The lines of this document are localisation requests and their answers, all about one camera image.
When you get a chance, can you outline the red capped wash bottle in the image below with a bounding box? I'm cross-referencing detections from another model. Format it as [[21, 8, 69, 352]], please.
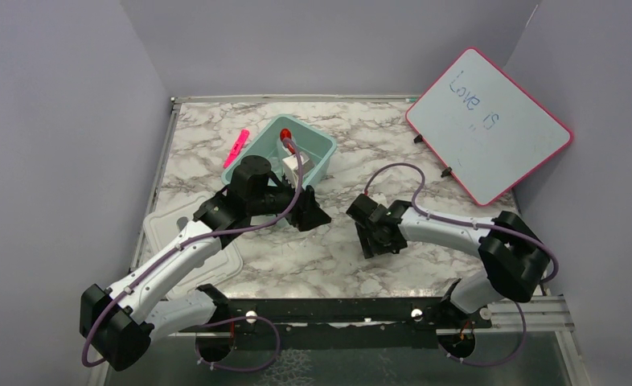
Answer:
[[277, 128, 295, 155]]

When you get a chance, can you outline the white plastic bin lid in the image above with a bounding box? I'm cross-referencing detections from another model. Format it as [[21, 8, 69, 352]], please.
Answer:
[[137, 195, 243, 301]]

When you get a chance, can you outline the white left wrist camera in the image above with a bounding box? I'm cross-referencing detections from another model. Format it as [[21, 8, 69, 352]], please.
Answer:
[[281, 154, 314, 187]]

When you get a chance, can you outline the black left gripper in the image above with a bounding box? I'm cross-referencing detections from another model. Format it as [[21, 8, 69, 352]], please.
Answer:
[[248, 170, 332, 232]]

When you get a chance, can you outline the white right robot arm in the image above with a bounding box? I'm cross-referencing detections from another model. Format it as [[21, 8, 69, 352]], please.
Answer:
[[347, 194, 552, 327]]

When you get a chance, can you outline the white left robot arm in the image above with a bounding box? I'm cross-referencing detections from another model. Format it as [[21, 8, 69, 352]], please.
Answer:
[[79, 154, 331, 371]]

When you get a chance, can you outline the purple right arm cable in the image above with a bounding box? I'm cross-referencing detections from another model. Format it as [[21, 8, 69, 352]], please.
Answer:
[[363, 162, 560, 368]]

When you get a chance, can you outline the pink highlighter marker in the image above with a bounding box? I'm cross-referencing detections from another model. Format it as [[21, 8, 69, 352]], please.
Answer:
[[223, 129, 250, 169]]

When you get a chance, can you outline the teal plastic bin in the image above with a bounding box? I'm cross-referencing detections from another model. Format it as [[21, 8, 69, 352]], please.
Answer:
[[221, 114, 337, 187]]

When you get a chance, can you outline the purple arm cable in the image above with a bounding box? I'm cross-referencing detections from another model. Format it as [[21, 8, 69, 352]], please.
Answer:
[[363, 162, 560, 368], [81, 139, 304, 372]]

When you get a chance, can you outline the pink framed whiteboard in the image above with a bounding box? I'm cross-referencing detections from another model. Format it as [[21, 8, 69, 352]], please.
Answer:
[[405, 47, 573, 206]]

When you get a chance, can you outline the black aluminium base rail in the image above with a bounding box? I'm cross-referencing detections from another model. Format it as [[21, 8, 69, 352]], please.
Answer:
[[194, 285, 492, 351]]

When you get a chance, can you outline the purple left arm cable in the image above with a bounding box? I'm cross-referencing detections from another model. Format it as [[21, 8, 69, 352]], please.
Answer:
[[81, 139, 304, 372]]

